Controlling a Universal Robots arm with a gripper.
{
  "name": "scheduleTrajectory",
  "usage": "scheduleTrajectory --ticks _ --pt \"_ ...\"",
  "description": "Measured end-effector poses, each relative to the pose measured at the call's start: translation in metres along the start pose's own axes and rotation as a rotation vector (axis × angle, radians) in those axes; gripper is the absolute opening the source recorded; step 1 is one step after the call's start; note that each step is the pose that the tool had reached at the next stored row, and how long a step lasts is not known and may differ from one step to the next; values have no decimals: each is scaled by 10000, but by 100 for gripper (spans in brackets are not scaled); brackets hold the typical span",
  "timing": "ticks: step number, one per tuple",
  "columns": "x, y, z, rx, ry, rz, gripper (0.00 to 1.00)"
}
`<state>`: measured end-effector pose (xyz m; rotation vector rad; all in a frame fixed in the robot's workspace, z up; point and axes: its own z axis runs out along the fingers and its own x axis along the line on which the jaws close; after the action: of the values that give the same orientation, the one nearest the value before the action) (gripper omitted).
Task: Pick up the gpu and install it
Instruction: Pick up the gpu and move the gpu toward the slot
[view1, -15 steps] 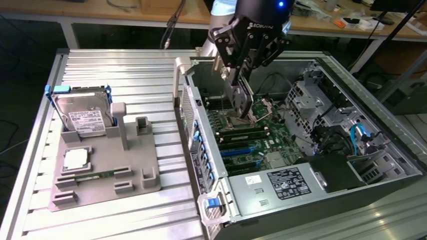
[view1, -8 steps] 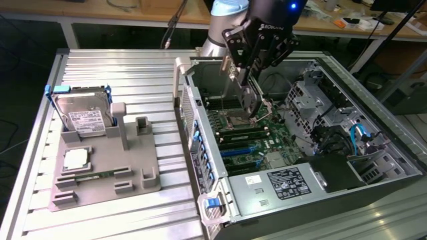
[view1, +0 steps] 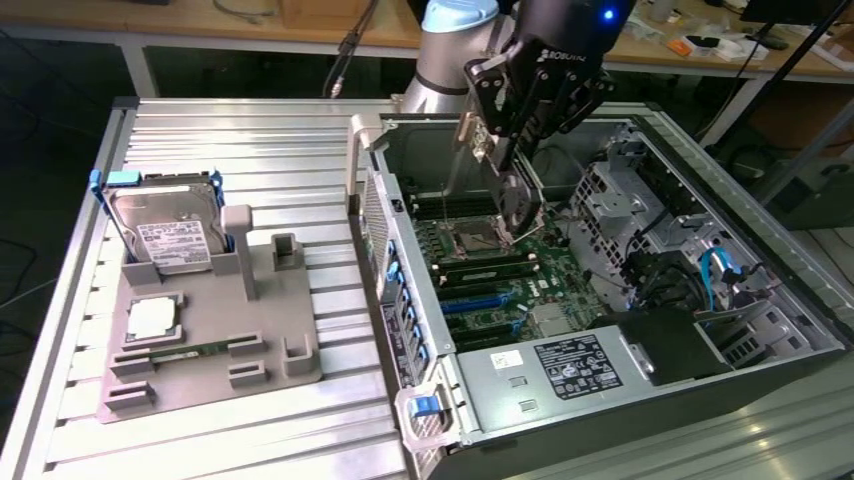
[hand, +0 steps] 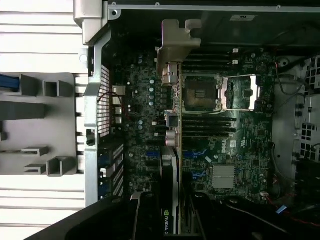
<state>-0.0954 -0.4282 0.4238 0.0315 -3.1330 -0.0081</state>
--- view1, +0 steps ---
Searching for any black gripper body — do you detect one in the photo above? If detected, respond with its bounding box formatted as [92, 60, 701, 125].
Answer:
[508, 0, 640, 77]

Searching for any green graphics card black fan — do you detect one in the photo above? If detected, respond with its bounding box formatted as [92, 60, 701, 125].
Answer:
[451, 110, 547, 239]

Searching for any metal disk bay cage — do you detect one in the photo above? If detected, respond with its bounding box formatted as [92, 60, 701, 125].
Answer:
[572, 159, 668, 281]

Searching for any CPU socket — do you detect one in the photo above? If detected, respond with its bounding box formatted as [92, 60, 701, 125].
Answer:
[445, 219, 515, 254]

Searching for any brown cardboard box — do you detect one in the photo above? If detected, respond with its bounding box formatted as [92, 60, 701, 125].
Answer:
[277, 0, 374, 29]

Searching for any black tripod leg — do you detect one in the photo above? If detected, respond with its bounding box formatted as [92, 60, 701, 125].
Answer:
[692, 0, 852, 141]

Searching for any black monitor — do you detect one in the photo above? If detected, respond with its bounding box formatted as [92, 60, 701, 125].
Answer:
[737, 0, 854, 26]

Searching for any grey metal strut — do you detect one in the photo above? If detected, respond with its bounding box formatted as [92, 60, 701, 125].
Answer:
[756, 102, 854, 204]

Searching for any green RAM stick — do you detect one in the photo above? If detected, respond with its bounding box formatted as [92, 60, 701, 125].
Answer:
[149, 344, 234, 361]
[436, 262, 539, 287]

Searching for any green motherboard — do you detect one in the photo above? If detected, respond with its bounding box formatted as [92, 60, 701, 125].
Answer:
[405, 192, 601, 351]

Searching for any black box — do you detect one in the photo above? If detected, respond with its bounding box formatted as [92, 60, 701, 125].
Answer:
[759, 158, 854, 232]

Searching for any blue expansion slot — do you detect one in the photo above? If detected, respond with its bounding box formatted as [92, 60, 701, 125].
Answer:
[439, 293, 503, 315]

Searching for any silver chipset heatsink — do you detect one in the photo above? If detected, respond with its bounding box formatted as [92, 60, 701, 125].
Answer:
[529, 304, 573, 337]

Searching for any silver hard disk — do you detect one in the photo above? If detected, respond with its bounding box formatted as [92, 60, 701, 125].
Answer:
[108, 184, 225, 274]

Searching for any grey parts rack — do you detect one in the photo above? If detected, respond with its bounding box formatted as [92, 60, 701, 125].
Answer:
[96, 202, 321, 426]

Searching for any blue disk caddy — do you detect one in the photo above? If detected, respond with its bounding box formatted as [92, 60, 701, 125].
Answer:
[88, 167, 228, 266]

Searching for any grey power supply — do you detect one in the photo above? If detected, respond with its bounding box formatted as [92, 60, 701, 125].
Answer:
[451, 324, 661, 441]

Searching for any silver CPU chip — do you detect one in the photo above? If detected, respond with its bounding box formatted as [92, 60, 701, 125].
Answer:
[125, 298, 181, 341]

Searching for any open black PC case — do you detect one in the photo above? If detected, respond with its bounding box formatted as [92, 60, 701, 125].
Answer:
[342, 102, 854, 480]

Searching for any wooden desk white frame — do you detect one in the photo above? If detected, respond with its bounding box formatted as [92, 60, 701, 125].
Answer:
[0, 0, 428, 99]
[599, 17, 854, 146]

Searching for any black hanging cable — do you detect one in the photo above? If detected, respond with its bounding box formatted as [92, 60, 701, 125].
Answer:
[322, 0, 381, 99]

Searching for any grey coiled cable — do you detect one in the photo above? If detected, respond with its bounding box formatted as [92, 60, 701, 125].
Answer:
[212, 0, 276, 25]

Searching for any blue disk wire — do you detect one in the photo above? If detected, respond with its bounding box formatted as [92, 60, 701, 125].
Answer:
[696, 247, 741, 314]

